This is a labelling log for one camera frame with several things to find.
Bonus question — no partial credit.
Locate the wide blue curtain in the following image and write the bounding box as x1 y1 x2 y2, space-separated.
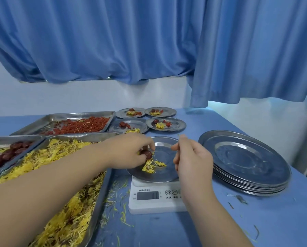
0 0 213 86

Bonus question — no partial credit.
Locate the pile of red goji berries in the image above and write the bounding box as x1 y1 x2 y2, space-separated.
41 116 110 136

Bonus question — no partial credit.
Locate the steel tray with goji berries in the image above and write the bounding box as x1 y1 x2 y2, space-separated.
11 111 116 137

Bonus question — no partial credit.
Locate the person's left forearm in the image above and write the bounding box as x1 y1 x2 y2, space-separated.
0 141 111 247

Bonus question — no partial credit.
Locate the small steel plate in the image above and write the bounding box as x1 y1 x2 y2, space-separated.
144 107 177 117
108 118 150 134
145 117 187 132
115 107 146 119

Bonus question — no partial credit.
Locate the white digital kitchen scale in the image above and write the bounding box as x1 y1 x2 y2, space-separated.
128 176 189 215

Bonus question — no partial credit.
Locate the stack of large steel plates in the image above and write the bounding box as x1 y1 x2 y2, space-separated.
198 130 292 196

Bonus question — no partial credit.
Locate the blue table cover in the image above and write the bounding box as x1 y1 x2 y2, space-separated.
0 108 307 247

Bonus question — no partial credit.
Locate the pile of yellow chrysanthemum flowers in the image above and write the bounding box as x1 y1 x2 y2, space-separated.
0 138 107 247

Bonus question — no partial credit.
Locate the heap of red dates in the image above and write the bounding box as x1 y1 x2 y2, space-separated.
0 141 33 170

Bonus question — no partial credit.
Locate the person's left hand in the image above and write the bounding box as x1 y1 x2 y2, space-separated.
102 133 156 169

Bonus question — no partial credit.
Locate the steel plate with flat rim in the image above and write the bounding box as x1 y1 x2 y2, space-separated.
125 136 181 183

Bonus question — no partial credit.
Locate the steel tray with dates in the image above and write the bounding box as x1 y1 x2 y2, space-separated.
0 135 45 183

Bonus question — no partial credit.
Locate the person's right hand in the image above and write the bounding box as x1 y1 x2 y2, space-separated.
171 134 215 203

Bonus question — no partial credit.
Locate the long blue curtain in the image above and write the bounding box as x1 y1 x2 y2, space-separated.
189 0 307 108

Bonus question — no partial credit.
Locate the person's right forearm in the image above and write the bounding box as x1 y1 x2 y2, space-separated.
180 196 248 247

